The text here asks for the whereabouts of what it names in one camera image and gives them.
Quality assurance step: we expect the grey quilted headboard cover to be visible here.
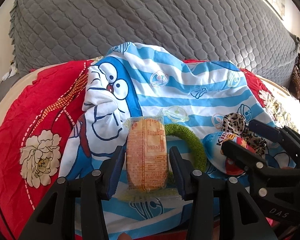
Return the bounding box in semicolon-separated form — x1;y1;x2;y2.
10;0;300;87

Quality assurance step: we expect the red floral bedspread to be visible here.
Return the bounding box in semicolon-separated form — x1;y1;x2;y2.
0;61;273;239

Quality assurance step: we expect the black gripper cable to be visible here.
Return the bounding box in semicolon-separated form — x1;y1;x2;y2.
0;189;16;240

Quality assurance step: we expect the grey bedside stool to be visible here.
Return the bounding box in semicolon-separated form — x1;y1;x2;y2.
0;74;20;102

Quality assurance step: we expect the leopard print scrunchie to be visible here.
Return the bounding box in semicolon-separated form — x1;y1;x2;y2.
221;113;267;156

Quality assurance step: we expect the blue striped Doraemon cloth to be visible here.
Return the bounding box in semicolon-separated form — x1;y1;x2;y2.
59;42;275;239

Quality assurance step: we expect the packaged cake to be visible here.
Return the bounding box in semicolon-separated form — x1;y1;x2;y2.
117;116;178;202

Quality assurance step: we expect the Kinder surprise egg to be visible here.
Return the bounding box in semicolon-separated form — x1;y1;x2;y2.
203;132;255;176

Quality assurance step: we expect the person's left hand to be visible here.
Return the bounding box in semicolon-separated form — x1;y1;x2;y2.
117;232;133;240

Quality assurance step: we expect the green knitted hair scrunchie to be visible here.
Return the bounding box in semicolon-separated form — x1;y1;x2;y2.
165;124;207;172

